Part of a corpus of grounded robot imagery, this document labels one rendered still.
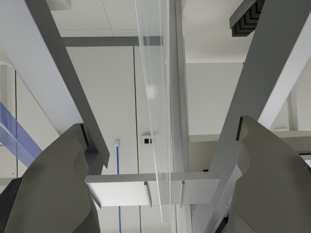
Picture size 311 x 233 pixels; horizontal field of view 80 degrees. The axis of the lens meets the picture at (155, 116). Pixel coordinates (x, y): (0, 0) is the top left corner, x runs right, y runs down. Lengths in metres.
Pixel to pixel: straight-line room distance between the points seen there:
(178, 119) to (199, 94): 1.56
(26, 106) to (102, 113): 0.76
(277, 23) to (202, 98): 1.90
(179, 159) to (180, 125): 0.10
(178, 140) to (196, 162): 0.18
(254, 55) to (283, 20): 0.05
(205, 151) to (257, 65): 0.50
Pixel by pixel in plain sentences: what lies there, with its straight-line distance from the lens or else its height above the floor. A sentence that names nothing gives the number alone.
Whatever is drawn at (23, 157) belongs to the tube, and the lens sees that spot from 0.19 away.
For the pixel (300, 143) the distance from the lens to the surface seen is 0.87.
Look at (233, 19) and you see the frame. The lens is 0.65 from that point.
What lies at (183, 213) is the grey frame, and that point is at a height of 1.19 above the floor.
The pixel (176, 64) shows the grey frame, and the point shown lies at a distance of 0.56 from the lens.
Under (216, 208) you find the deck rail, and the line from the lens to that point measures 0.39.
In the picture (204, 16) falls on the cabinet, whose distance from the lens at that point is 0.65.
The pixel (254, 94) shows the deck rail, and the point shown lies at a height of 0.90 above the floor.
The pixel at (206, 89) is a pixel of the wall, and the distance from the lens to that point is 2.12.
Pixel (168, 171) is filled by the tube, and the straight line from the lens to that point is 0.17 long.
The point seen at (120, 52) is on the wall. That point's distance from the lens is 2.12.
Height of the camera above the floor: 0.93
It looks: 2 degrees down
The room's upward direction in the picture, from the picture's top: 178 degrees clockwise
